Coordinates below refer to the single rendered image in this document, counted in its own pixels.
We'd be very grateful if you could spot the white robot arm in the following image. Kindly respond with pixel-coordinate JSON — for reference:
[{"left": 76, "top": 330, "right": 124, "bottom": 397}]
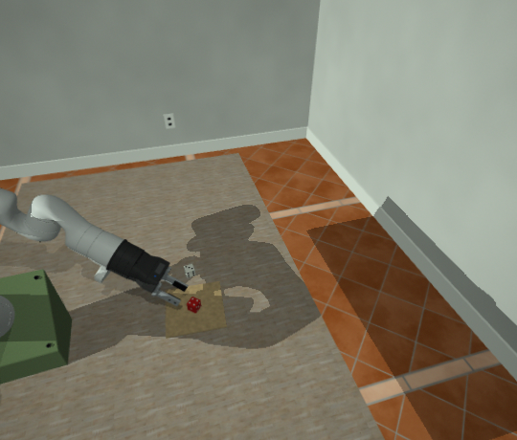
[{"left": 0, "top": 188, "right": 104, "bottom": 337}]

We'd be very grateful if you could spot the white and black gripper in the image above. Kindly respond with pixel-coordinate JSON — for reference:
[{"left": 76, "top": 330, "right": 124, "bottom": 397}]
[{"left": 87, "top": 231, "right": 189, "bottom": 306}]

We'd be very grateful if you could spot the red die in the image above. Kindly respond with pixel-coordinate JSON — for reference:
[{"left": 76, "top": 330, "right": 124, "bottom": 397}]
[{"left": 187, "top": 297, "right": 201, "bottom": 313}]

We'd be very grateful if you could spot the white die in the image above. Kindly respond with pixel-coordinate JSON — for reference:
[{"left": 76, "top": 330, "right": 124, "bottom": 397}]
[{"left": 184, "top": 264, "right": 195, "bottom": 278}]

